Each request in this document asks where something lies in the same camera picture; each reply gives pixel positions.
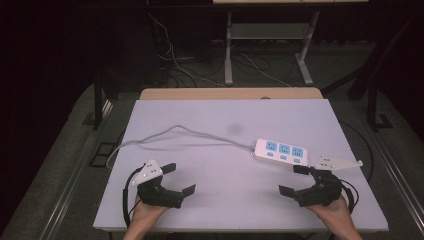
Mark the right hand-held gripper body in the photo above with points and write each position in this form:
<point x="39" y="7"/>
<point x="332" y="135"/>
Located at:
<point x="321" y="193"/>

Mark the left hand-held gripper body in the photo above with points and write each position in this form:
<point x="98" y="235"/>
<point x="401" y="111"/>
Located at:
<point x="156" y="195"/>

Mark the white power strip blue sockets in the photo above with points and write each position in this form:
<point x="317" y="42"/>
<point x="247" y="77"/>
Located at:
<point x="281" y="152"/>

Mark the person's left hand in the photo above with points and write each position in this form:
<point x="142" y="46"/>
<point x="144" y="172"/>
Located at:
<point x="146" y="215"/>

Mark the person's right hand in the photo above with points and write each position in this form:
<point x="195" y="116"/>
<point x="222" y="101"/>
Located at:
<point x="335" y="213"/>

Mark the black metal stand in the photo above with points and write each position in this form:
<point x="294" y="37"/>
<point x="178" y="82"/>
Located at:
<point x="97" y="103"/>
<point x="372" y="100"/>

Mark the black floor frame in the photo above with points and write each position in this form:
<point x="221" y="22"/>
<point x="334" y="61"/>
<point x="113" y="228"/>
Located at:
<point x="102" y="154"/>

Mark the aluminium floor rail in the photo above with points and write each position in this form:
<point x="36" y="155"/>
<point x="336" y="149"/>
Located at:
<point x="66" y="193"/>
<point x="398" y="176"/>

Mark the white metal desk frame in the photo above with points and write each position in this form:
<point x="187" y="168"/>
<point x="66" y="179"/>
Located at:
<point x="266" y="30"/>

